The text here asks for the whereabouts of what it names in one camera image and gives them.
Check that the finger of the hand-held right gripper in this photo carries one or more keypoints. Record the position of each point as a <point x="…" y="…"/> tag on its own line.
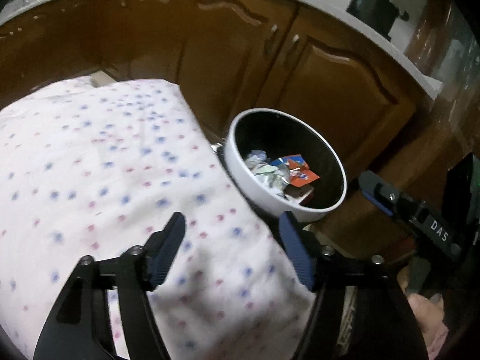
<point x="378" y="195"/>

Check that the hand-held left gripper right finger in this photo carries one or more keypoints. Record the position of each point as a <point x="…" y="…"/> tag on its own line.
<point x="296" y="247"/>

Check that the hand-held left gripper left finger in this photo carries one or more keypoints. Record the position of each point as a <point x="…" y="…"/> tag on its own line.
<point x="165" y="255"/>

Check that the red blue snack wrapper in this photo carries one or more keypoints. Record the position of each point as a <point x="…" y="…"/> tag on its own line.
<point x="300" y="174"/>

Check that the white green wrapper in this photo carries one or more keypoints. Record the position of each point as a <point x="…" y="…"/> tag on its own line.
<point x="270" y="174"/>

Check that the white round waste bin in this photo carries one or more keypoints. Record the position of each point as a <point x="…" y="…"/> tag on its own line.
<point x="247" y="180"/>

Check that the person's right hand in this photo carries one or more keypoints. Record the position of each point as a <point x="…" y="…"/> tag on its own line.
<point x="427" y="322"/>

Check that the white dotted cloth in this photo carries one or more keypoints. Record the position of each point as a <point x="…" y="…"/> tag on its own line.
<point x="93" y="165"/>

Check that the dark cooking pot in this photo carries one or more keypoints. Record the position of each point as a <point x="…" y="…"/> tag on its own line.
<point x="373" y="5"/>

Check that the brown wooden kitchen cabinet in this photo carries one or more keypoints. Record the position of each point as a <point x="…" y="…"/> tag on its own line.
<point x="225" y="52"/>

